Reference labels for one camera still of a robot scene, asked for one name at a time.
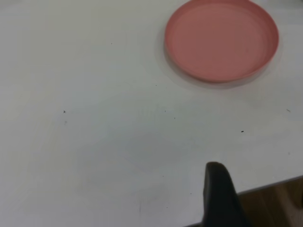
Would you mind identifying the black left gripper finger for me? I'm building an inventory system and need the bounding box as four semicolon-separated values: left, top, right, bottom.
203;162;248;227

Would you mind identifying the pink round plate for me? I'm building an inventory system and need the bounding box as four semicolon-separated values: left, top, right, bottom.
164;0;280;83

